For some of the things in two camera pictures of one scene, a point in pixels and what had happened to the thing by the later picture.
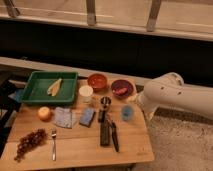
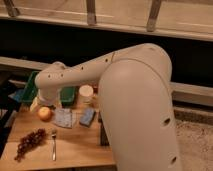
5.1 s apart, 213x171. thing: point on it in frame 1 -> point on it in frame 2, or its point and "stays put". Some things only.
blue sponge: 87,115 stays put
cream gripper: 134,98 -> 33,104
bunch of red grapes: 28,142 stays put
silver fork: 54,146 stays put
